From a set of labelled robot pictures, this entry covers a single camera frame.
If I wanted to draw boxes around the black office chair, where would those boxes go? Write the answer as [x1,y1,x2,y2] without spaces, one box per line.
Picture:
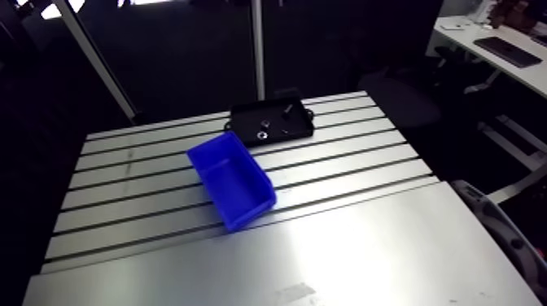
[357,72,442,130]

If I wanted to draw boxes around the upright aluminium post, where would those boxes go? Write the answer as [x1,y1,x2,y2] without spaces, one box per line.
[250,0,266,102]

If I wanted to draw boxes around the black tray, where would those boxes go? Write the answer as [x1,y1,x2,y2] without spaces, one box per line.
[223,96,317,149]

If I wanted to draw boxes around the white desk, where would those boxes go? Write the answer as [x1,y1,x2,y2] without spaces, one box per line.
[425,15,547,100]

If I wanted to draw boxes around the blue bin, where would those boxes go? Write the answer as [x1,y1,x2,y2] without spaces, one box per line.
[186,130,278,234]

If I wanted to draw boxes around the black keyboard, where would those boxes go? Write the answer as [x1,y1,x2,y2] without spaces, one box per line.
[472,36,544,69]

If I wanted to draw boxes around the slanted aluminium post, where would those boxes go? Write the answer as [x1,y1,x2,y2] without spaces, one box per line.
[54,0,144,124]

